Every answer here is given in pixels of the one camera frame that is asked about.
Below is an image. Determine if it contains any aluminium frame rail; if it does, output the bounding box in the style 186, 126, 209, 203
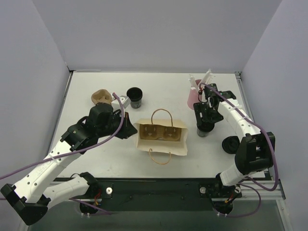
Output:
234, 71, 286, 201

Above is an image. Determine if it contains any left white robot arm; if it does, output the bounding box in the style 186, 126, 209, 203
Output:
0, 103, 137, 226

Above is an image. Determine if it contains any black coffee cup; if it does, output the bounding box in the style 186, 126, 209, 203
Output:
127, 87, 143, 109
197, 126, 214, 138

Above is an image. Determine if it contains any white wrapped straw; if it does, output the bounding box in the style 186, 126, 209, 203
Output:
198, 69, 213, 90
189, 74, 199, 92

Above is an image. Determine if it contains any brown pulp cup carrier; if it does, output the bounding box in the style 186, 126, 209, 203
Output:
91, 89, 112, 105

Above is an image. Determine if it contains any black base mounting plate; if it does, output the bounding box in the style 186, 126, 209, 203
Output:
75, 178, 242, 213

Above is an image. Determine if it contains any pink straw holder cup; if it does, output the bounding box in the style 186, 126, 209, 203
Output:
187, 86, 204, 110

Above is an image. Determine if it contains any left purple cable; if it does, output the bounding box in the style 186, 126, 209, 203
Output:
0, 92, 127, 216

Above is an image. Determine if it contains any stack of black lids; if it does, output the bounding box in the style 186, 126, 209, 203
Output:
222, 136, 240, 154

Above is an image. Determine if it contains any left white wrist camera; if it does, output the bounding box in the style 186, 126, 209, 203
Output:
111, 93, 131, 111

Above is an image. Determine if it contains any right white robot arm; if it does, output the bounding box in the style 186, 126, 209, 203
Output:
193, 88, 275, 196

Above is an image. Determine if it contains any beige paper bag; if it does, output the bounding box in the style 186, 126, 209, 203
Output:
133, 108, 188, 165

